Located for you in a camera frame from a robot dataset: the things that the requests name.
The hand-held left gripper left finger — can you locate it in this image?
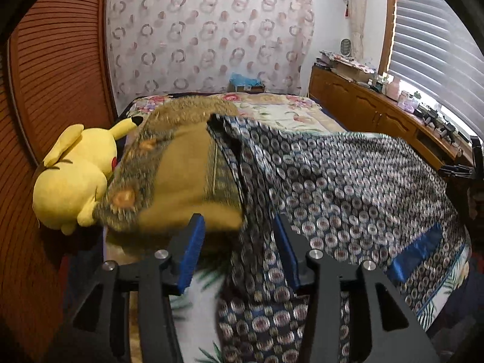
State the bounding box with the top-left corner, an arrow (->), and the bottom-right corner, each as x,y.
49,214 -> 207,363

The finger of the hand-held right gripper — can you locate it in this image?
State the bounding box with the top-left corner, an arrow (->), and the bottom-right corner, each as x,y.
439,164 -> 473,178

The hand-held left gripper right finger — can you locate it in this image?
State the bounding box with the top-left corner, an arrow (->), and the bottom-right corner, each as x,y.
274,214 -> 441,363

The dark blue circle-patterned shirt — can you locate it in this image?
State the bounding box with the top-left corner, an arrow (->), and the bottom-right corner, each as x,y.
206,113 -> 473,363

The purple bag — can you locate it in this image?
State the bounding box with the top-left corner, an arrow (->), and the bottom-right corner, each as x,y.
397,91 -> 414,112

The brown furry cushion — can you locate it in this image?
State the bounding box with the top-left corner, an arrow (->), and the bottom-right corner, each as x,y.
93,96 -> 244,250

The grey window blind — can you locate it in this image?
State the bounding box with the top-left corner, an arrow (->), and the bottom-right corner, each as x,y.
388,0 -> 484,137

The wooden cabinet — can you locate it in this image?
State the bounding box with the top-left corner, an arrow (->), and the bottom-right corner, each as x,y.
308,64 -> 464,171

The yellow plush toy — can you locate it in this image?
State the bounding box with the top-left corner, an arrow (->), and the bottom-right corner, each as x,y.
32,115 -> 144,235

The cardboard box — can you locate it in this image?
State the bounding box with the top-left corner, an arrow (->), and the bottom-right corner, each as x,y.
335,62 -> 373,82

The floral bed blanket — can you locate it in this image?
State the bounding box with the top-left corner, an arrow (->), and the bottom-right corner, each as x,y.
102,93 -> 471,363

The floral cloth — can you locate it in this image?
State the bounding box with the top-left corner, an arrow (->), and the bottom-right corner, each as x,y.
319,50 -> 377,72

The box with blue cloth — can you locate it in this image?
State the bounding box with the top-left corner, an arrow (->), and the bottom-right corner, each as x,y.
229,73 -> 265,93

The tied floral curtain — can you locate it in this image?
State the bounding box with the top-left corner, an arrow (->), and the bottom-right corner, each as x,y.
346,0 -> 365,59

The circle-patterned sheer curtain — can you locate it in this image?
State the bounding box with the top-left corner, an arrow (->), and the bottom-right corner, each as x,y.
107,0 -> 316,101

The wooden louvered wardrobe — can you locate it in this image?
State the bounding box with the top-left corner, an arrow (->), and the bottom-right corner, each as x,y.
0,0 -> 118,363

